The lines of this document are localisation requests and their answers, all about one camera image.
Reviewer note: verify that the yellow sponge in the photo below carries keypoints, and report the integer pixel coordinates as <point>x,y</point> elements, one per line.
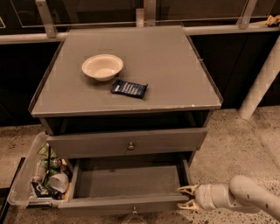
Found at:
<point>65,195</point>

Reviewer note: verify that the white diagonal post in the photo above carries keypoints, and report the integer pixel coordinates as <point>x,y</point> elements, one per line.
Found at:
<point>269,71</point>

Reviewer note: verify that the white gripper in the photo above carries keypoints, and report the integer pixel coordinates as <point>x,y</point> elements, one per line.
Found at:
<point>203,196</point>

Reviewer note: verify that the clear plastic bottle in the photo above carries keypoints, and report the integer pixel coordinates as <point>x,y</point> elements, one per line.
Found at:
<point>39,173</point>

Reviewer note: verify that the white bowl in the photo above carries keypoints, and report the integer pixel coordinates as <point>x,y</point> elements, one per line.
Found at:
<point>102,67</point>

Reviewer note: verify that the white paper cup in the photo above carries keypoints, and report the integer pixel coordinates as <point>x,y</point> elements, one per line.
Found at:
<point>59,182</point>

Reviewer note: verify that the blue snack packet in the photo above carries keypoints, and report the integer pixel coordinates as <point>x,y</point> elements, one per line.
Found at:
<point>130,89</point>

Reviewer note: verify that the grey drawer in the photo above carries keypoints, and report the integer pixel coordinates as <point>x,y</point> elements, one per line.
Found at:
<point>126,185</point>
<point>124,143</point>

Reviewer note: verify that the green soda can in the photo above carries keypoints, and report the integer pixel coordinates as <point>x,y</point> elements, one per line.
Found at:
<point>53,163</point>

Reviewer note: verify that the metal railing frame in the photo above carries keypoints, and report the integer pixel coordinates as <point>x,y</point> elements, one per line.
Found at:
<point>31,21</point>

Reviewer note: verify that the green chip bag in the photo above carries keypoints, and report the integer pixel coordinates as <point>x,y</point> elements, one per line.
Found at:
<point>46,151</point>

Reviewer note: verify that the grey drawer cabinet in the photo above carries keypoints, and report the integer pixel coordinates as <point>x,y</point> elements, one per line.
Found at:
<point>180,93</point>

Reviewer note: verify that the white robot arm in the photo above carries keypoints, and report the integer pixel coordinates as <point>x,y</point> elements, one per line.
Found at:
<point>240,194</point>

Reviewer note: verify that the clear plastic bin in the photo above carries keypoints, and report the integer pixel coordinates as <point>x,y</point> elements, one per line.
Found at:
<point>21,190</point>

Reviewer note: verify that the blue white snack bag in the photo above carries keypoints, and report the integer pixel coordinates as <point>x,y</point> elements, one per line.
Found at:
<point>43,192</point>

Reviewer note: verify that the grey top drawer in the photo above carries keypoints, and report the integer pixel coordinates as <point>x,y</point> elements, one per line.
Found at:
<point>124,143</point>

